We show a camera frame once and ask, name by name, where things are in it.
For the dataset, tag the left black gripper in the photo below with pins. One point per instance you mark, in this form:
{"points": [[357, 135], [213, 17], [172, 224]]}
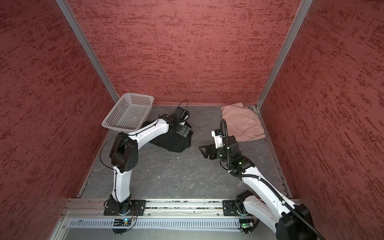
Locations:
{"points": [[181, 132]]}

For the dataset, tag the aluminium corner post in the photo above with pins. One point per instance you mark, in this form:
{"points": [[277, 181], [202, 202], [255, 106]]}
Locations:
{"points": [[290, 37], [79, 33]]}

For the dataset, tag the circuit board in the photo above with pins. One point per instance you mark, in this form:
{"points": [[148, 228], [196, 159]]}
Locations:
{"points": [[121, 223], [246, 225]]}

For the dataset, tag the pink shorts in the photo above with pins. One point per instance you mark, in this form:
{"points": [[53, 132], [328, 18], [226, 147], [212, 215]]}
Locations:
{"points": [[242, 123]]}

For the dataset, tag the white slotted cable duct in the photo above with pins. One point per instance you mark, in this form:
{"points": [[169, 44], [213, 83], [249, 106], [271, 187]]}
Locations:
{"points": [[182, 224]]}

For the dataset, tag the right aluminium corner post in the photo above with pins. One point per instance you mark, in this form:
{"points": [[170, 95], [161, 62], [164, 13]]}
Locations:
{"points": [[290, 37]]}

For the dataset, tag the right circuit board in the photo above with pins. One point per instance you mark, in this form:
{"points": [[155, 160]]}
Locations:
{"points": [[246, 225]]}

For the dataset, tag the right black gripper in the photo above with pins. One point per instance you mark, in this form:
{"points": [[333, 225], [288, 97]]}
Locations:
{"points": [[211, 147]]}

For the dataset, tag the left aluminium corner post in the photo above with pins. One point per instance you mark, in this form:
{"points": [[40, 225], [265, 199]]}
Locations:
{"points": [[79, 33]]}

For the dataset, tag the white plastic laundry basket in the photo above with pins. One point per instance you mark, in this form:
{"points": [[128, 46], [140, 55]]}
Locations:
{"points": [[129, 113]]}

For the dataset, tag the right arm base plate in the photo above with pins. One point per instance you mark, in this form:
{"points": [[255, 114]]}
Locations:
{"points": [[234, 208]]}

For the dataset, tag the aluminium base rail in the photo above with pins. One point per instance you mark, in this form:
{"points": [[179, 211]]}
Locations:
{"points": [[152, 208]]}

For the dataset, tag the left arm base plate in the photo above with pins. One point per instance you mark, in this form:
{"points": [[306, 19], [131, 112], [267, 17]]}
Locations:
{"points": [[126, 208]]}

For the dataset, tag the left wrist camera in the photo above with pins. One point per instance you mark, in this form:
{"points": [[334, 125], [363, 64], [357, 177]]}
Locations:
{"points": [[180, 115]]}

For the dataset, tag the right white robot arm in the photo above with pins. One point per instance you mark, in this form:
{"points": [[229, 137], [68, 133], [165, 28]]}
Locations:
{"points": [[288, 220]]}

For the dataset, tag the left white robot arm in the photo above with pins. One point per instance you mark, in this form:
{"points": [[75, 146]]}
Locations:
{"points": [[125, 153]]}

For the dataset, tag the black shorts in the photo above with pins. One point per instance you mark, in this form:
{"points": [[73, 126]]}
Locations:
{"points": [[173, 142]]}

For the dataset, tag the left circuit board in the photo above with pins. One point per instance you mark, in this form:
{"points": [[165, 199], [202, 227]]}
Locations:
{"points": [[121, 223]]}

